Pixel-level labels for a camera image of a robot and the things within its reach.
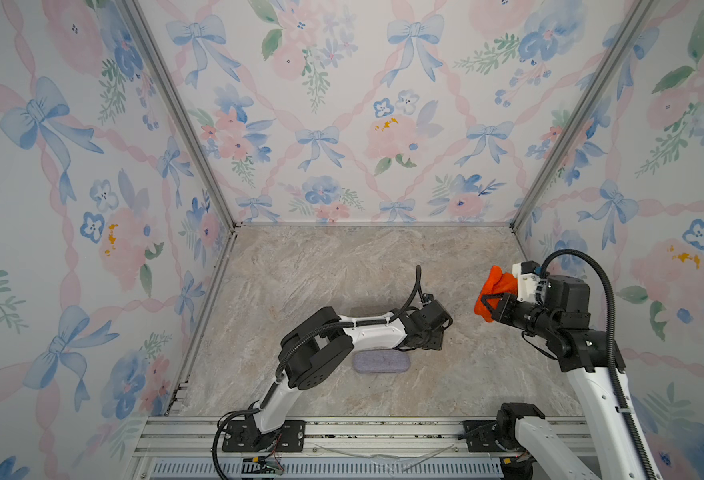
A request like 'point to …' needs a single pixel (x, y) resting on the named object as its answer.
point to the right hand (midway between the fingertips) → (487, 297)
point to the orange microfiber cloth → (496, 283)
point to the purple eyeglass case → (381, 361)
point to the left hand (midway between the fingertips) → (439, 337)
